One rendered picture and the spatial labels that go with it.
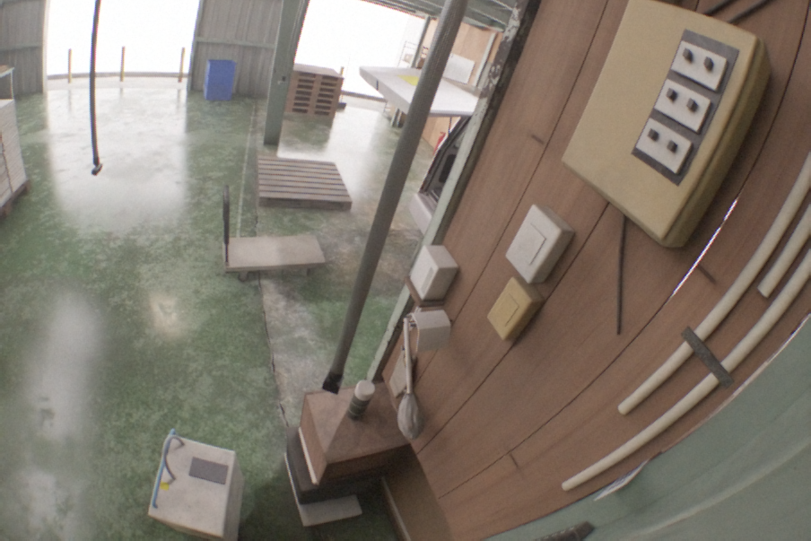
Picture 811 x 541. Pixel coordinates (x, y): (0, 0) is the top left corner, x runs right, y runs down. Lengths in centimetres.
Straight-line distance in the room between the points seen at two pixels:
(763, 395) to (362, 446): 118
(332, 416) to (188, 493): 73
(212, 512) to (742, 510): 155
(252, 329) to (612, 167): 249
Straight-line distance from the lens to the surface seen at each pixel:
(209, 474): 162
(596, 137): 55
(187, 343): 262
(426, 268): 94
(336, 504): 205
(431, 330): 93
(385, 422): 140
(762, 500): 28
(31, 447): 265
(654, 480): 71
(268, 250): 301
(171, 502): 163
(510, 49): 87
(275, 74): 532
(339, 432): 134
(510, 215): 79
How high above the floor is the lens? 208
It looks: 31 degrees down
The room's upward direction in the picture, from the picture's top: 20 degrees clockwise
